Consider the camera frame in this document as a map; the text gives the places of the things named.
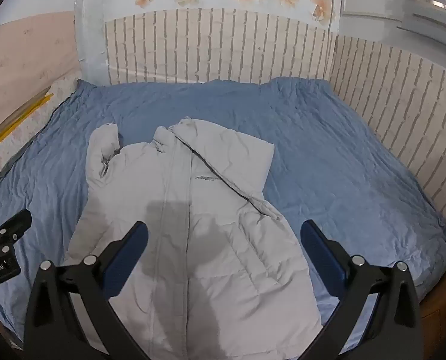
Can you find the floral white mattress cover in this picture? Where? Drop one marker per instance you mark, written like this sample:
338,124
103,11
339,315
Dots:
28,131

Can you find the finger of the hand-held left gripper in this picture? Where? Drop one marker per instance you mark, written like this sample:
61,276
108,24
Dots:
14,228

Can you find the translucent plastic sheet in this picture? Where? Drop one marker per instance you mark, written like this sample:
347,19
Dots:
91,26

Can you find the blue bed sheet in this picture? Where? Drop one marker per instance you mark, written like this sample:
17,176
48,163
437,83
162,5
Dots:
339,157

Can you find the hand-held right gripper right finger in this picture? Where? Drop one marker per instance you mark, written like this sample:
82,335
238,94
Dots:
322,262

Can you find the pink board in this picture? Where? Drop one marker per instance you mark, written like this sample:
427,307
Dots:
20,63

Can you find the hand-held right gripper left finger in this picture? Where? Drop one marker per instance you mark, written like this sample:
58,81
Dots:
127,262

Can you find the yellow plastic strip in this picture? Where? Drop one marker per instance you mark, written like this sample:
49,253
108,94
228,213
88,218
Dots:
5,132

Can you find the grey puffer jacket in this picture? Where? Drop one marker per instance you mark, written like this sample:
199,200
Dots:
215,195

